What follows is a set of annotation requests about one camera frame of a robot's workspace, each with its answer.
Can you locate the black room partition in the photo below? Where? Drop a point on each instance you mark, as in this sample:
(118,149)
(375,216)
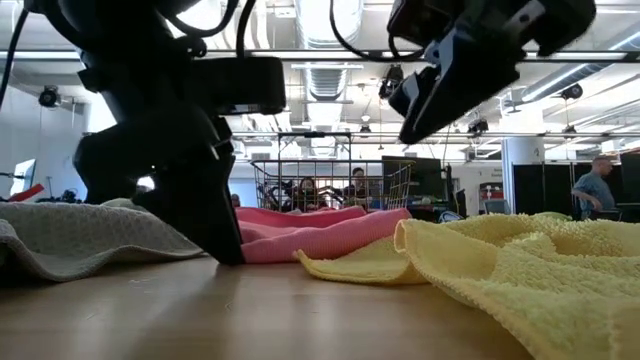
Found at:
(545,190)
(631,180)

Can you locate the red bar object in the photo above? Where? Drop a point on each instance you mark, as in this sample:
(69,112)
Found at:
(27,192)

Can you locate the pink microfiber towel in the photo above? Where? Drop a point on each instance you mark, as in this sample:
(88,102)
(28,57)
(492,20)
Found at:
(320,240)

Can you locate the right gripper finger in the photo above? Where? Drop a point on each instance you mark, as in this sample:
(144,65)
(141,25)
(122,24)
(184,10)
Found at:
(410,90)
(465,80)

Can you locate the black ceiling spotlight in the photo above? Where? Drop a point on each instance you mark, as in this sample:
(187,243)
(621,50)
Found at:
(572,91)
(391,85)
(49,96)
(478,126)

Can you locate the lime green microfiber towel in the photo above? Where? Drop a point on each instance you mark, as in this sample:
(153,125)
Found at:
(550,216)

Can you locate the large black screen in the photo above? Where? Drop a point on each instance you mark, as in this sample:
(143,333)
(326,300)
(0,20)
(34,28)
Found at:
(427,175)

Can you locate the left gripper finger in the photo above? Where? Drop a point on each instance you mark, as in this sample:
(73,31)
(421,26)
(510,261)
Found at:
(195,210)
(231,225)

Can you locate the silver ventilation duct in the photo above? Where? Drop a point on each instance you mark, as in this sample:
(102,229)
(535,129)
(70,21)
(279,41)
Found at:
(325,80)

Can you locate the red white cart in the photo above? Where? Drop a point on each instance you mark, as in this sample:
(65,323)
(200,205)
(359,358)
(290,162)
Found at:
(490,192)

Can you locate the grey waffle microfiber towel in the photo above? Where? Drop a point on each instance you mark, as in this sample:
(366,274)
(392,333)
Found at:
(75,235)

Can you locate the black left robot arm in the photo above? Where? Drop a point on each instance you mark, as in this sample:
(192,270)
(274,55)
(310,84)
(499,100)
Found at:
(100,30)

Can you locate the yellow microfiber towel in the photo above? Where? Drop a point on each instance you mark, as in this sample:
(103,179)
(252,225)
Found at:
(525,280)

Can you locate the person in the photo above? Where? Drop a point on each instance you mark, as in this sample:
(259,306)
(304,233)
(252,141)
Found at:
(595,192)
(357,175)
(235,200)
(307,192)

